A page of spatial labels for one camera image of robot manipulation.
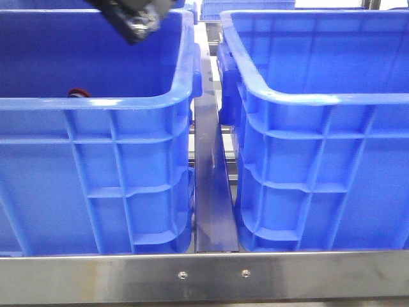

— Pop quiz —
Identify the blue back left bin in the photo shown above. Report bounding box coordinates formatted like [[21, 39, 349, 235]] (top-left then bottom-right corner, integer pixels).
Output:
[[1, 0, 197, 24]]

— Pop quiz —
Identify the steel front rail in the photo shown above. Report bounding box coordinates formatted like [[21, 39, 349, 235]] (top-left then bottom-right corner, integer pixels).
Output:
[[1, 251, 408, 304]]

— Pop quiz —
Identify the red push button raised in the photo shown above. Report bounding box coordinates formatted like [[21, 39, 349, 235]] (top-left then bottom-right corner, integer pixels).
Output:
[[67, 88, 91, 98]]

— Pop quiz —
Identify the blue destination bin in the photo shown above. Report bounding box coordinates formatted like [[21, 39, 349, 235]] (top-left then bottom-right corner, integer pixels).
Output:
[[217, 10, 408, 252]]

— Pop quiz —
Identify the blue back right bin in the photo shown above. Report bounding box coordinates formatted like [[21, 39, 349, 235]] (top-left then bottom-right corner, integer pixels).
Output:
[[201, 0, 296, 21]]

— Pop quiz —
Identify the blue source bin with buttons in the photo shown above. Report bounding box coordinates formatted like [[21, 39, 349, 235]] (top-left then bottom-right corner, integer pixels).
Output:
[[1, 10, 202, 257]]

